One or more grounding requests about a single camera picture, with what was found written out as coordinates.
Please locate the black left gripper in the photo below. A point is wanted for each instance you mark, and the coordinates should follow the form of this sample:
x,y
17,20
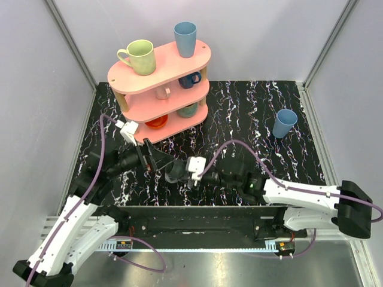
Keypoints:
x,y
145,156

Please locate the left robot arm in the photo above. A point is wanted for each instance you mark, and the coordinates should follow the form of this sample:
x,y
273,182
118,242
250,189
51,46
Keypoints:
x,y
57,266

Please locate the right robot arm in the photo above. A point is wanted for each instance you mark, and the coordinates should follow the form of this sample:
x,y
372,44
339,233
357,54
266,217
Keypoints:
x,y
346,208

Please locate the orange bowl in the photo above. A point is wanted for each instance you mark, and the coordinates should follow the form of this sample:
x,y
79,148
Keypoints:
x,y
157,123

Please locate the teal speckled cup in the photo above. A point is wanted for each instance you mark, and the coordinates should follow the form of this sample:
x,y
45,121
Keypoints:
x,y
188,111

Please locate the pink three-tier shelf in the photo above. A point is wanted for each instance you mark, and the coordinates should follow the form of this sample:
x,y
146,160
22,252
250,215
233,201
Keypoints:
x,y
170,100

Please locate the pink mug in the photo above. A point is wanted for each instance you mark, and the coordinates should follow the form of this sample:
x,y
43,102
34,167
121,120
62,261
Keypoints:
x,y
163,92

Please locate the dark blue mug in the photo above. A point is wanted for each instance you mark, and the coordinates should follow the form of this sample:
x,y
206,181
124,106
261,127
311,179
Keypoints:
x,y
190,80

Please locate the blue tumbler on table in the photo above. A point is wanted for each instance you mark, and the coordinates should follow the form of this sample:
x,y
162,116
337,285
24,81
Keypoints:
x,y
284,121

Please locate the green mug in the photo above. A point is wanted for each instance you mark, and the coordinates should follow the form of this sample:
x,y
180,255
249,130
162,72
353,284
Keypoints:
x,y
139,55

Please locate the blue tumbler on shelf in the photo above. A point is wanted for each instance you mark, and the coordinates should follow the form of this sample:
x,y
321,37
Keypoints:
x,y
185,38

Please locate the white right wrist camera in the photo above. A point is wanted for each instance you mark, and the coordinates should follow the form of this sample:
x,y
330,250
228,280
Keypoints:
x,y
195,166

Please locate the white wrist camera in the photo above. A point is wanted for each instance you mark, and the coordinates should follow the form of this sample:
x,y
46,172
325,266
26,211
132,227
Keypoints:
x,y
195,166
127,131

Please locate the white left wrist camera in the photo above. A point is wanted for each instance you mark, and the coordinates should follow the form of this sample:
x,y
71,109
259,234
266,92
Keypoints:
x,y
127,131

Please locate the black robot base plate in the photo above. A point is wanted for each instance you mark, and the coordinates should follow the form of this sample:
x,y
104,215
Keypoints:
x,y
255,222

